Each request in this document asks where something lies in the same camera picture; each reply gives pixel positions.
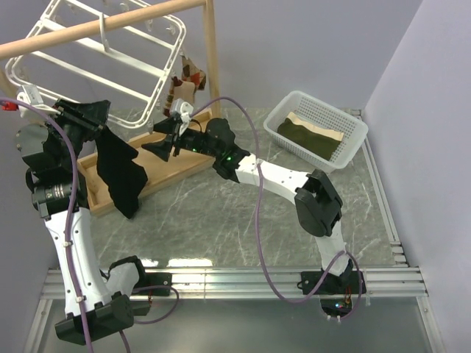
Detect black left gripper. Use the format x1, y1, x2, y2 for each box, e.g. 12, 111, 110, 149
43, 99, 110, 171

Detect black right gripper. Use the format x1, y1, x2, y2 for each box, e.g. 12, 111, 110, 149
141, 117, 221, 164

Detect white plastic clip hanger frame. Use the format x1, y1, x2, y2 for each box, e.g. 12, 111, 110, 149
1, 15, 186, 129

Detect black underwear shorts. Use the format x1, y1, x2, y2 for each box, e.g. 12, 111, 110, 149
95, 127, 148, 219

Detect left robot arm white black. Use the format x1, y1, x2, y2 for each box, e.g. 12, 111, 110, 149
14, 99, 149, 346

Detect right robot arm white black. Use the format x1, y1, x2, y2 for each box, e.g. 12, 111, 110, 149
142, 118, 353, 294

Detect wooden clothes rack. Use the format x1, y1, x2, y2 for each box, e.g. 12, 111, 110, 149
1, 1, 220, 196

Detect brown patterned sock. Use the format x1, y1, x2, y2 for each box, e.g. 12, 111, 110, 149
163, 56, 207, 117

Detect white perforated plastic basket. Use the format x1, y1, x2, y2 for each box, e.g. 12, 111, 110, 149
263, 90, 368, 173

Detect dark green garment in basket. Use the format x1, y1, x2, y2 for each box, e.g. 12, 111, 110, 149
277, 118, 344, 160

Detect beige garment in basket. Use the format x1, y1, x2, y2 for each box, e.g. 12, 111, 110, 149
287, 112, 344, 142

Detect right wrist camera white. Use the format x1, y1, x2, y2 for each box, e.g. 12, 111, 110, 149
170, 99, 194, 123

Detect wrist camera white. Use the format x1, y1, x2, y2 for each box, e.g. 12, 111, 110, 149
170, 99, 194, 123
1, 85, 56, 114

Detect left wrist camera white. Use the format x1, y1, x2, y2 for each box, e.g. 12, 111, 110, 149
1, 85, 56, 114

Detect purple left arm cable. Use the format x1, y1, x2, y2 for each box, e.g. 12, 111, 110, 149
0, 98, 182, 353

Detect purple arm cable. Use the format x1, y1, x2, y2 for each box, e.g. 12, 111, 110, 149
189, 96, 364, 321
0, 98, 182, 353

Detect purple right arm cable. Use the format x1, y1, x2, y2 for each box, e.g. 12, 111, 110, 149
189, 96, 364, 321

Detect aluminium rail frame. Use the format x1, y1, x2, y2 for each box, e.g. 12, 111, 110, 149
21, 108, 448, 353

